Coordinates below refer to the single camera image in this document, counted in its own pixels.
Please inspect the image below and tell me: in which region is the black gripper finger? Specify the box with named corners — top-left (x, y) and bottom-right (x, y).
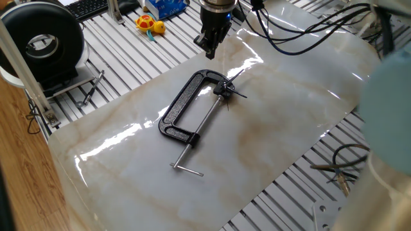
top-left (204, 30), bottom-right (226, 61)
top-left (193, 31), bottom-right (211, 49)

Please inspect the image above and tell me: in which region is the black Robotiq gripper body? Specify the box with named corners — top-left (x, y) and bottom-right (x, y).
top-left (200, 7), bottom-right (233, 35)

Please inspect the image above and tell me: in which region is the long black clock hand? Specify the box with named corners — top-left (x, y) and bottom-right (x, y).
top-left (225, 69), bottom-right (245, 86)

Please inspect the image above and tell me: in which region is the black clock movement box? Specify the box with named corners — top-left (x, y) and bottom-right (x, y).
top-left (213, 81), bottom-right (236, 100)

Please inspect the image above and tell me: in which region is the short black clock hand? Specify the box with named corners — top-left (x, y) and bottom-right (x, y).
top-left (229, 87), bottom-right (249, 99)

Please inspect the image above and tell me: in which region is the blue tissue box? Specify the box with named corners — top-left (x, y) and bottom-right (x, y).
top-left (142, 0), bottom-right (191, 21)

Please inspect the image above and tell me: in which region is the yellow turtle toy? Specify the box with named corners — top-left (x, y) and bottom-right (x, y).
top-left (134, 13), bottom-right (167, 42)

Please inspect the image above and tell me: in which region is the black C-clamp with steel screw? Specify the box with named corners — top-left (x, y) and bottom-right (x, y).
top-left (157, 69), bottom-right (236, 178)

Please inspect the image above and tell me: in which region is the black computer mouse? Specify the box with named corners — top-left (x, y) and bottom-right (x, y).
top-left (118, 0), bottom-right (141, 16)

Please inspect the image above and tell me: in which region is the glossy marble pattern mat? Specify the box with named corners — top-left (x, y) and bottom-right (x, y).
top-left (47, 0), bottom-right (382, 231)

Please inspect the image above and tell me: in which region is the black and silver hand tool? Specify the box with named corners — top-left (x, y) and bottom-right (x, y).
top-left (82, 69), bottom-right (106, 107)

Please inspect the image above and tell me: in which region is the black computer keyboard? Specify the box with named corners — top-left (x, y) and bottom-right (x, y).
top-left (65, 0), bottom-right (110, 22)

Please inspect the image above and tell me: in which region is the white tyre stand plate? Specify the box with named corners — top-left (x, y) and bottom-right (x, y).
top-left (0, 40), bottom-right (96, 98)

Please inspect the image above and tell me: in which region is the white perforated metal plate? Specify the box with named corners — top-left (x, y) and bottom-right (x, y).
top-left (312, 200), bottom-right (347, 231)

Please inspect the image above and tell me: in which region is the thick black gripper cable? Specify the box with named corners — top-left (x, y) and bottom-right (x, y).
top-left (237, 0), bottom-right (373, 56)

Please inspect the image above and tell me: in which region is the short aluminium bracket post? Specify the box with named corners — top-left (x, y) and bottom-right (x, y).
top-left (107, 0), bottom-right (126, 26)

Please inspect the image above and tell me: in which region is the black round ring light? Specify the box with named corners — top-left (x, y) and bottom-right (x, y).
top-left (0, 1), bottom-right (85, 83)

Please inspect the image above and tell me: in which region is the aluminium frame post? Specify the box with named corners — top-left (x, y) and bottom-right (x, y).
top-left (0, 18), bottom-right (62, 128)

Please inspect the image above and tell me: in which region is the black cable with connectors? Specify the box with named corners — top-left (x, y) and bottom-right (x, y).
top-left (309, 143), bottom-right (371, 198)

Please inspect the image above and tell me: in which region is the thin black loose cable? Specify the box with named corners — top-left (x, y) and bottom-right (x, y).
top-left (25, 97), bottom-right (42, 135)

